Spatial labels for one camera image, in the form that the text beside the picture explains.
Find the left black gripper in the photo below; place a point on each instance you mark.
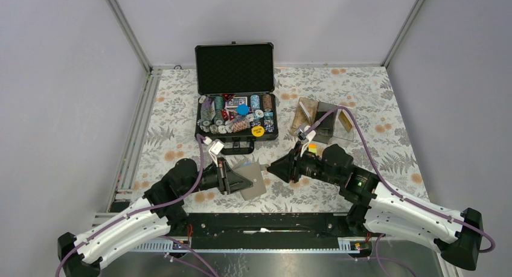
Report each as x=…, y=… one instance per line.
x=229, y=181

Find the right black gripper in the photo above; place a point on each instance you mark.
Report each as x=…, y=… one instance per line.
x=284, y=168

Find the beige card holder wallet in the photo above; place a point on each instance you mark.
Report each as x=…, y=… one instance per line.
x=254, y=173

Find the clear acrylic card box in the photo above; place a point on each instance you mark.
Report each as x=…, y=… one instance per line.
x=309, y=111

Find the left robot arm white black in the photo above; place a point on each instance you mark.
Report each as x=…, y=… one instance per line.
x=157, y=213

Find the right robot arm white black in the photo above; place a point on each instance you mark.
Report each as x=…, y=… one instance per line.
x=378, y=208

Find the playing card deck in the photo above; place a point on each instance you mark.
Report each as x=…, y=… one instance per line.
x=235, y=102

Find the orange yellow sticky note stack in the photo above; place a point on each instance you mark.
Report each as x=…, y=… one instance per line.
x=313, y=148

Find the yellow round dealer chip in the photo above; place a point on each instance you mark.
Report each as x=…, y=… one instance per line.
x=258, y=131

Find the floral patterned table mat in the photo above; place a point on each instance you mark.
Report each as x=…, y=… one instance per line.
x=384, y=139

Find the blue round chip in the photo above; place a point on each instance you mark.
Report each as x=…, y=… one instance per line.
x=243, y=109

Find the black poker chip case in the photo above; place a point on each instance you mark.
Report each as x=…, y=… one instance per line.
x=236, y=70

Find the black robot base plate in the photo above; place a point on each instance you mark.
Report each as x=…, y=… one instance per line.
x=267, y=231

